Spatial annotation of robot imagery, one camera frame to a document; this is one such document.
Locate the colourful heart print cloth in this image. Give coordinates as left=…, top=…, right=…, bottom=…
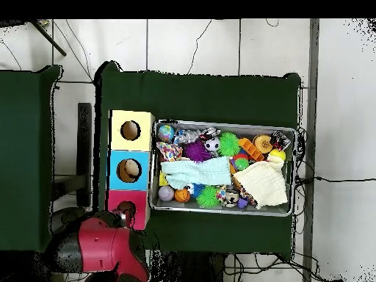
left=156, top=141, right=184, bottom=162

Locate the globe print ball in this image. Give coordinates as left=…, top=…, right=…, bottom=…
left=157, top=123, right=176, bottom=143

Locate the black slanted rod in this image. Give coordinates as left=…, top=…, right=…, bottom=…
left=29, top=19, right=68, bottom=57

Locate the purple spiky ball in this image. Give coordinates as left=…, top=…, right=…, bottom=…
left=183, top=140, right=212, bottom=164

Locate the mint green waffle cloth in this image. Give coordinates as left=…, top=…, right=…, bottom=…
left=160, top=155, right=233, bottom=190

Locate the green spiky ball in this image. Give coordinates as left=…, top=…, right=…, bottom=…
left=217, top=131, right=241, bottom=157

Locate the silver toy robot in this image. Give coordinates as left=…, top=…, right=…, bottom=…
left=173, top=129, right=203, bottom=145

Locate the black upright panel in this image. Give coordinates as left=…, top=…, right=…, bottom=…
left=76, top=102, right=93, bottom=208

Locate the black cable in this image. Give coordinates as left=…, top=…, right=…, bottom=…
left=296, top=175, right=376, bottom=184

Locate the dark green table cloth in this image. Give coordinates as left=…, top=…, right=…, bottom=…
left=92, top=60, right=302, bottom=256
left=0, top=65, right=66, bottom=254

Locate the wooden box with three holes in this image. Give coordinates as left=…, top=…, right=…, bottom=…
left=103, top=109, right=156, bottom=231

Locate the shallow metal mesh bin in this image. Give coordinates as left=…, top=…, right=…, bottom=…
left=148, top=118, right=297, bottom=217

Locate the white baseball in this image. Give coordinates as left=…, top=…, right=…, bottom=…
left=157, top=185, right=176, bottom=203

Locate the orange plastic block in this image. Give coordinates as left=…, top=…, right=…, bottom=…
left=238, top=137, right=265, bottom=162

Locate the cream waffle cloth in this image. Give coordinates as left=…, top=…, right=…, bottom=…
left=233, top=154, right=289, bottom=210

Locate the toy burger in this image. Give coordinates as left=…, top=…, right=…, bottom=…
left=253, top=134, right=274, bottom=154

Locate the grey round chair base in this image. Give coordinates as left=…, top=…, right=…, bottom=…
left=50, top=206, right=87, bottom=233

